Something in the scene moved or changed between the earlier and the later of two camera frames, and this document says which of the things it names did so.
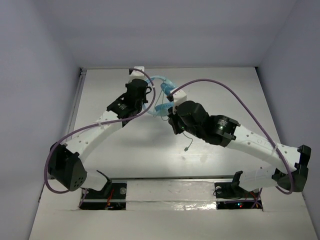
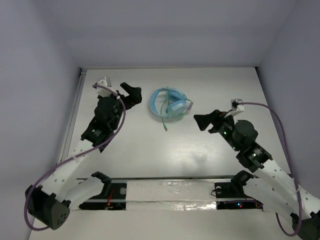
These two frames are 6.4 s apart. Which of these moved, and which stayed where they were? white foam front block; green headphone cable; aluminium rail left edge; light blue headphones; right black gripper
Moved: right black gripper; green headphone cable; light blue headphones
Stayed: aluminium rail left edge; white foam front block
